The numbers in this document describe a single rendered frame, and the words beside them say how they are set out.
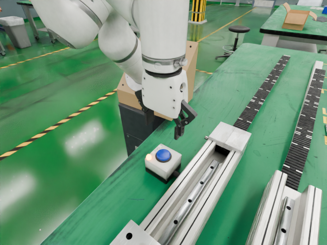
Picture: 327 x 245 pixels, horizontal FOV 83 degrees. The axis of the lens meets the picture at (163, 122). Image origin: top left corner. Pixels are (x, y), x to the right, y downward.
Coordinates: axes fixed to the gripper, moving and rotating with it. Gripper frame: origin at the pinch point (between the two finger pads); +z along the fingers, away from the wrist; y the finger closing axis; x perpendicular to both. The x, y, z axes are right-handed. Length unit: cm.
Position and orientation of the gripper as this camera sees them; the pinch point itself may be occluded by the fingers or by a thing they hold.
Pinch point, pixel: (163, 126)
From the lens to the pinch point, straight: 46.8
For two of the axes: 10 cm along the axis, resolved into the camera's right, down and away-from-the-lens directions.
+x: -5.9, 5.0, -6.3
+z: 0.0, 7.8, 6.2
